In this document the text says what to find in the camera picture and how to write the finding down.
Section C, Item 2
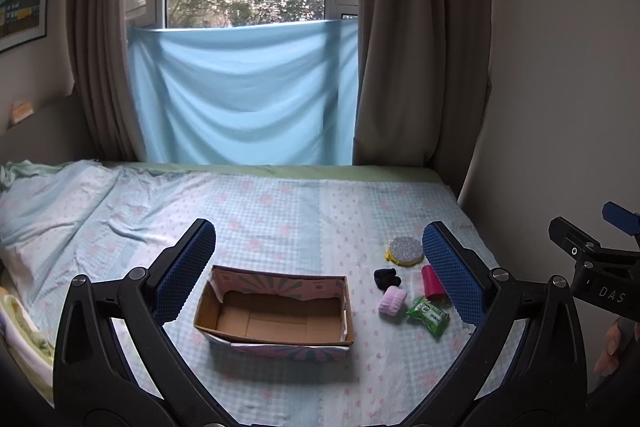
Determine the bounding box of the person's right hand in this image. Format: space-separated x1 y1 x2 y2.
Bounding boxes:
593 317 639 377

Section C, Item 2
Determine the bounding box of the silver yellow scrub sponge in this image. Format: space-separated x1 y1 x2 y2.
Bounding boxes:
384 236 424 268

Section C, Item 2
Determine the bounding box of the left brown curtain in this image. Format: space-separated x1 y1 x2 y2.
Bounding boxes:
66 0 164 161

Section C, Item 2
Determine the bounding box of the light blue hanging sheet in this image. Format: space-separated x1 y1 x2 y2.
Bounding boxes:
128 20 358 166

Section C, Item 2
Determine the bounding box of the cardboard box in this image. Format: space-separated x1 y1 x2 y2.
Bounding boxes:
193 265 355 362

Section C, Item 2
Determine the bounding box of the black fuzzy sock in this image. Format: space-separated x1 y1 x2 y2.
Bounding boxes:
373 268 401 293

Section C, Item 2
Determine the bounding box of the floral checkered bed sheet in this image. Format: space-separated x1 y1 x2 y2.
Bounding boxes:
1 161 496 426

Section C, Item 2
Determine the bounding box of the green mattress cover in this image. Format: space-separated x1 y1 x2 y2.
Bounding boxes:
102 161 442 184

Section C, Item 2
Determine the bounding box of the magenta and white cloth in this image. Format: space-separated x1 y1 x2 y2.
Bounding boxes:
411 265 448 303

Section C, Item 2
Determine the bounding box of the green tissue packet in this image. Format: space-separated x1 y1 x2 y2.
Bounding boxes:
406 296 450 339

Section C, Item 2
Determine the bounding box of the right brown curtain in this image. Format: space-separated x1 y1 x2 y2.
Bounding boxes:
352 0 491 193

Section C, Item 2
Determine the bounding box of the brown curtain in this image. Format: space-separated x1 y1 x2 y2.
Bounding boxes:
352 0 491 193
66 0 164 161

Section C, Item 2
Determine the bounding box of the small orange object on ledge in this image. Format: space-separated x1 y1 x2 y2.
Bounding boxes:
10 102 34 126

